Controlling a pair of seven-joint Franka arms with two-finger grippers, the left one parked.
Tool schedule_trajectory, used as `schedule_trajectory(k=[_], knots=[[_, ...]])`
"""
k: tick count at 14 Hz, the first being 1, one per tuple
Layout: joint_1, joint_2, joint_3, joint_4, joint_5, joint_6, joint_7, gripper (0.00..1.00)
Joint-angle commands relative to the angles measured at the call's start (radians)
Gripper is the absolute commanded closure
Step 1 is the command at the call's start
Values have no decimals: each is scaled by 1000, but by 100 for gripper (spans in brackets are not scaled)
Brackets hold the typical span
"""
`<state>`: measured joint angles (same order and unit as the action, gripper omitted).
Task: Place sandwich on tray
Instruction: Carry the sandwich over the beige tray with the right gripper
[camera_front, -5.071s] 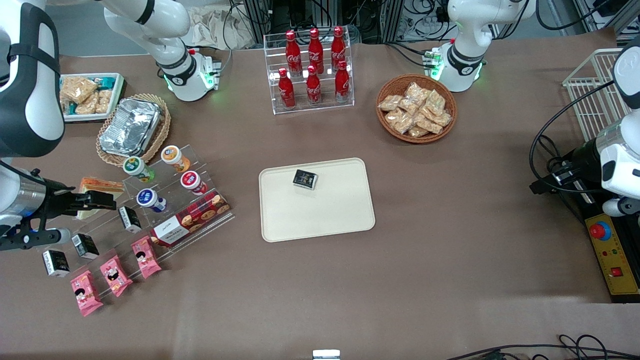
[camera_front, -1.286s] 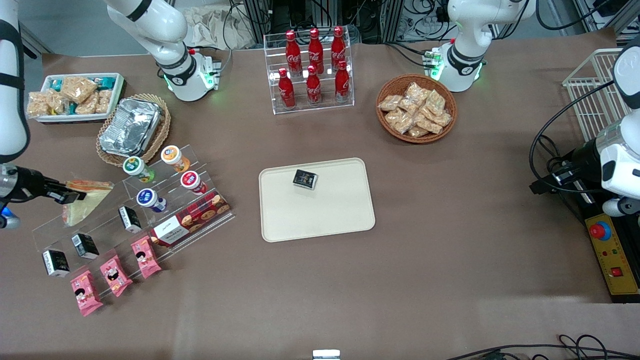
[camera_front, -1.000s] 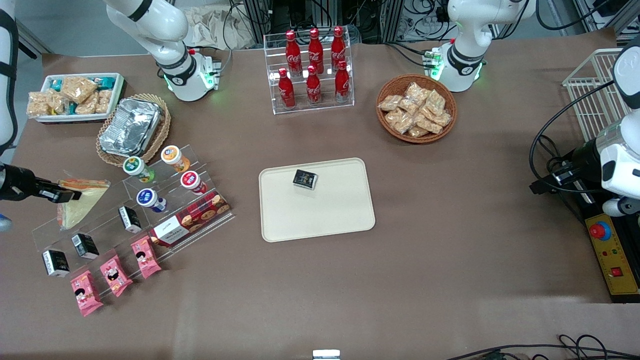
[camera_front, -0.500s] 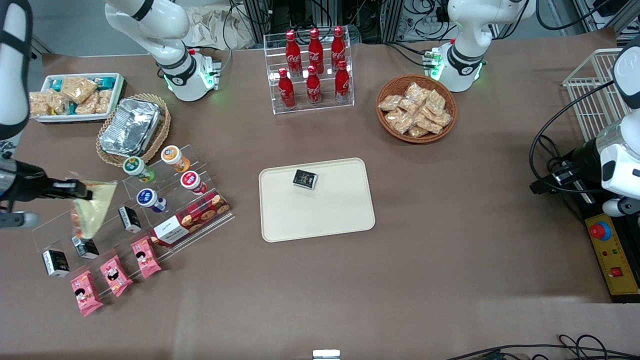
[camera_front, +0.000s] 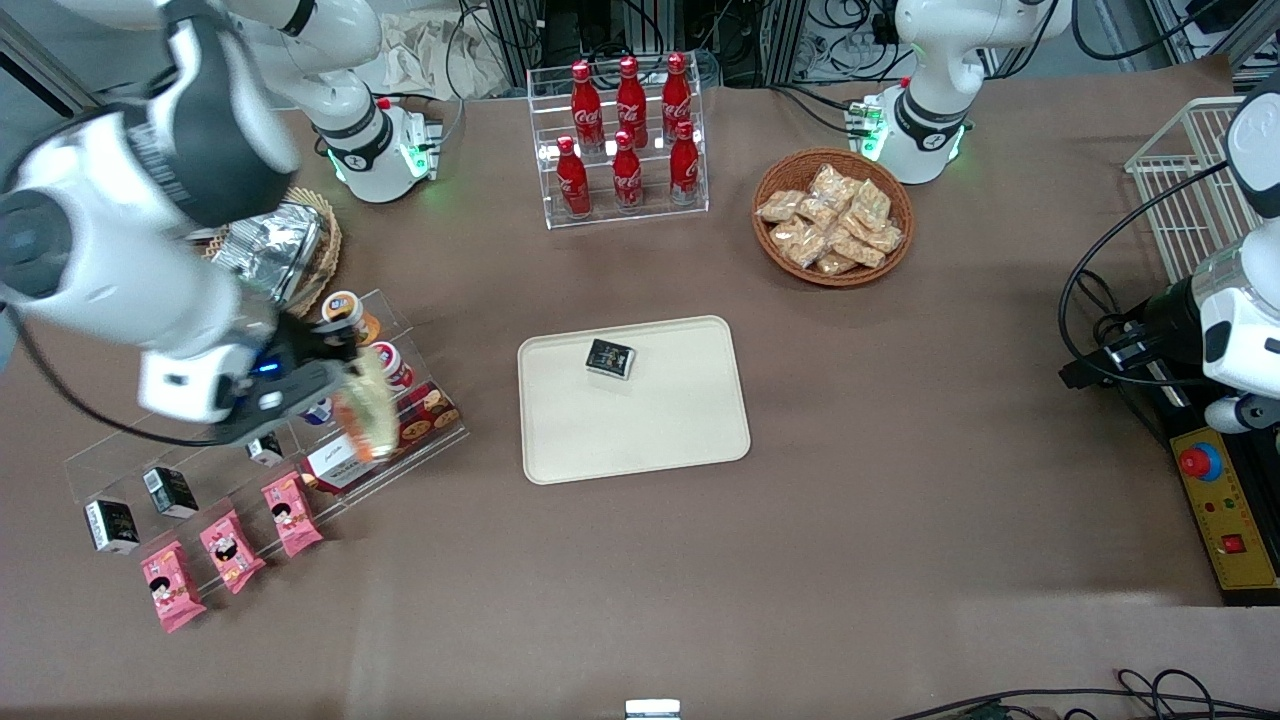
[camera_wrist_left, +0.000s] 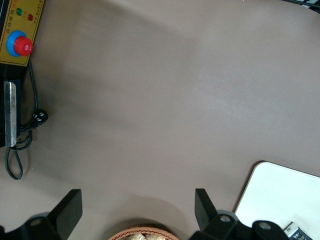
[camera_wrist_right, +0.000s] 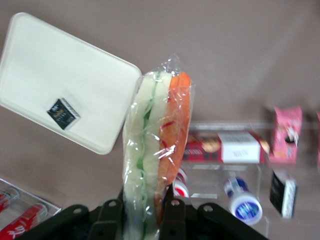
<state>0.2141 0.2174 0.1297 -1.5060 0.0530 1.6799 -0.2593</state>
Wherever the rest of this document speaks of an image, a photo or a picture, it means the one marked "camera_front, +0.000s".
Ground red lid drink cup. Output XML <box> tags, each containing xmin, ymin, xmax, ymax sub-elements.
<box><xmin>370</xmin><ymin>341</ymin><xmax>415</xmax><ymax>391</ymax></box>

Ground black base power cable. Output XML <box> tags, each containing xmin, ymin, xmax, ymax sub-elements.
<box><xmin>768</xmin><ymin>84</ymin><xmax>871</xmax><ymax>136</ymax></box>

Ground black floor cables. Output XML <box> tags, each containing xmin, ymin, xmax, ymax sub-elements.
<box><xmin>890</xmin><ymin>668</ymin><xmax>1280</xmax><ymax>720</ymax></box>

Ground white wire basket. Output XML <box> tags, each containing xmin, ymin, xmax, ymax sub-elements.
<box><xmin>1125</xmin><ymin>96</ymin><xmax>1263</xmax><ymax>286</ymax></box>

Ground yellow control box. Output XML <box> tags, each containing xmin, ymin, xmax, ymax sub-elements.
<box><xmin>1170</xmin><ymin>425</ymin><xmax>1280</xmax><ymax>593</ymax></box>

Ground red tartan cookie box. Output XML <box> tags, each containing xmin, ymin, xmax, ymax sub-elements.
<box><xmin>300</xmin><ymin>380</ymin><xmax>462</xmax><ymax>495</ymax></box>

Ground red cola bottle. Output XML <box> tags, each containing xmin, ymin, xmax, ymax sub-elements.
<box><xmin>556</xmin><ymin>136</ymin><xmax>591</xmax><ymax>219</ymax></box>
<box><xmin>571</xmin><ymin>60</ymin><xmax>604</xmax><ymax>153</ymax></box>
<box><xmin>662</xmin><ymin>52</ymin><xmax>693</xmax><ymax>141</ymax></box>
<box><xmin>669</xmin><ymin>120</ymin><xmax>701</xmax><ymax>206</ymax></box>
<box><xmin>616</xmin><ymin>56</ymin><xmax>648</xmax><ymax>149</ymax></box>
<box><xmin>612</xmin><ymin>130</ymin><xmax>644</xmax><ymax>213</ymax></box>

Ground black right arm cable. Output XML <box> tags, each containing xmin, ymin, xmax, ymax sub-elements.
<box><xmin>5</xmin><ymin>305</ymin><xmax>223</xmax><ymax>449</ymax></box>

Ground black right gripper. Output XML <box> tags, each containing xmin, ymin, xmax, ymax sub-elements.
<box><xmin>213</xmin><ymin>318</ymin><xmax>361</xmax><ymax>448</ymax></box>

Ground clear acrylic bottle rack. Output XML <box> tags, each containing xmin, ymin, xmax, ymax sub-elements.
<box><xmin>527</xmin><ymin>52</ymin><xmax>710</xmax><ymax>231</ymax></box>

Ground pink snack packet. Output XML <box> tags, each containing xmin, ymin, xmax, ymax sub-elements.
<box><xmin>140</xmin><ymin>540</ymin><xmax>208</xmax><ymax>634</ymax></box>
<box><xmin>199</xmin><ymin>509</ymin><xmax>267</xmax><ymax>596</ymax></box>
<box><xmin>260</xmin><ymin>471</ymin><xmax>325</xmax><ymax>558</ymax></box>

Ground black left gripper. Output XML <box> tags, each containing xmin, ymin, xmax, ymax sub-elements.
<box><xmin>1058</xmin><ymin>278</ymin><xmax>1204</xmax><ymax>391</ymax></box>

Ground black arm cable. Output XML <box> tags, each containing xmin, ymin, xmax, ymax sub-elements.
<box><xmin>1058</xmin><ymin>160</ymin><xmax>1241</xmax><ymax>389</ymax></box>
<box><xmin>5</xmin><ymin>305</ymin><xmax>223</xmax><ymax>449</ymax></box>

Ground triangle sandwich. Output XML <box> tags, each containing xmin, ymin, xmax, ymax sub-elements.
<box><xmin>333</xmin><ymin>350</ymin><xmax>403</xmax><ymax>466</ymax></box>

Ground round brown wicker basket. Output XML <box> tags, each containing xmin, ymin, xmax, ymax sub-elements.
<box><xmin>752</xmin><ymin>148</ymin><xmax>915</xmax><ymax>289</ymax></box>

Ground aluminium frame rack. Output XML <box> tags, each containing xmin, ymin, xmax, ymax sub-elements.
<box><xmin>480</xmin><ymin>0</ymin><xmax>901</xmax><ymax>89</ymax></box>

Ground beige plastic tray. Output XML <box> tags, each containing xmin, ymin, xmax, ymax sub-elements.
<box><xmin>517</xmin><ymin>315</ymin><xmax>752</xmax><ymax>486</ymax></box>

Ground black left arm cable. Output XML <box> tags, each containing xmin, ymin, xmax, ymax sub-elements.
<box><xmin>1058</xmin><ymin>160</ymin><xmax>1241</xmax><ymax>389</ymax></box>

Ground clear acrylic tiered stand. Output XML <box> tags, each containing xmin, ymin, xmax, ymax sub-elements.
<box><xmin>63</xmin><ymin>288</ymin><xmax>471</xmax><ymax>601</ymax></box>

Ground orange lid drink cup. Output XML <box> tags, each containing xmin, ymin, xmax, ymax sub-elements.
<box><xmin>321</xmin><ymin>290</ymin><xmax>382</xmax><ymax>347</ymax></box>

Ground foil container in basket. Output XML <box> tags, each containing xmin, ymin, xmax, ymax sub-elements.
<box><xmin>188</xmin><ymin>187</ymin><xmax>343</xmax><ymax>321</ymax></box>

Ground silver foil container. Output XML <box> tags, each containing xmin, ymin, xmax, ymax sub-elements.
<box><xmin>210</xmin><ymin>200</ymin><xmax>323</xmax><ymax>307</ymax></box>

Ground beige crumpled cloth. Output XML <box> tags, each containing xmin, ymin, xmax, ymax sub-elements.
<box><xmin>375</xmin><ymin>12</ymin><xmax>511</xmax><ymax>101</ymax></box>

